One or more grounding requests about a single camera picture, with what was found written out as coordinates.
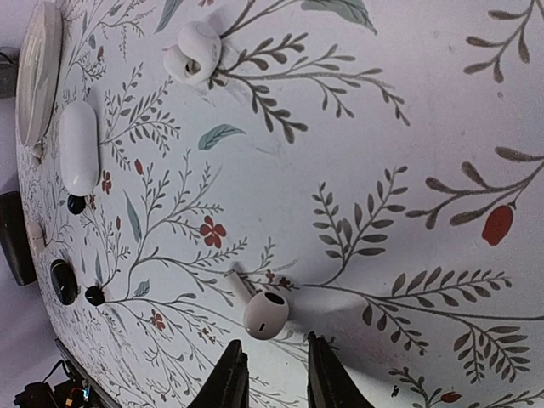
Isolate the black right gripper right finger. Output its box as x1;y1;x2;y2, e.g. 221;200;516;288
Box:
307;331;373;408

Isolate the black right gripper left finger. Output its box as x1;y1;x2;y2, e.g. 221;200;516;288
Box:
193;339;249;408

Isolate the cream earbud with stem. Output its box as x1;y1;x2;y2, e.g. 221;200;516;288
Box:
224;269;290;341

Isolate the black open earbud case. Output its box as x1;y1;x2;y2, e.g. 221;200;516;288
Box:
50;259;78;305

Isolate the white earbud case small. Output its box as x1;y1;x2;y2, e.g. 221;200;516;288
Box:
27;221;46;252

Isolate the white oval earbud case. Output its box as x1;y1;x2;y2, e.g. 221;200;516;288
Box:
59;100;100;196

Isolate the black earbud lower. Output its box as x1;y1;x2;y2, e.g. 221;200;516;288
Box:
85;286;105;307

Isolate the black earbud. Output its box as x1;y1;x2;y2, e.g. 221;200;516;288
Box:
66;195;87;215
85;286;105;307

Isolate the black earbud upper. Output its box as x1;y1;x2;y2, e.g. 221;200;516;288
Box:
66;195;87;215

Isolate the white earbud silicone tip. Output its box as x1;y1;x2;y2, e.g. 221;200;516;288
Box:
163;21;222;86

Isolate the grey swirl ceramic plate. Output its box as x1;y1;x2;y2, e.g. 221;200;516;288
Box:
16;1;63;147

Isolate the grey mug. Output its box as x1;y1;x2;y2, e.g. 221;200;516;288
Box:
0;47;19;99

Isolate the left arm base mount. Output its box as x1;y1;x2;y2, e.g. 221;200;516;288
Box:
13;339;121;408

